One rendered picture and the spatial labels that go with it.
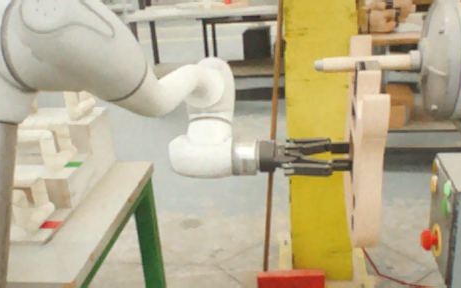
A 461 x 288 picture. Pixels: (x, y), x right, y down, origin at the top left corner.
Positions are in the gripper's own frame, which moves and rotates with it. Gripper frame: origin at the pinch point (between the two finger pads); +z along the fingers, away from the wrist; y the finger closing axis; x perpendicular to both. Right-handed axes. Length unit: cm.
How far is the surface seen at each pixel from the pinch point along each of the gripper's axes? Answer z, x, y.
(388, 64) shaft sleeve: 7.8, 19.1, -6.0
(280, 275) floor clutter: -22, -103, -72
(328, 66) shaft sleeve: -4.7, 19.1, -6.0
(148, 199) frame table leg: -55, -24, -17
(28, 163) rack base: -81, -4, -4
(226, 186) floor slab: -63, -128, -181
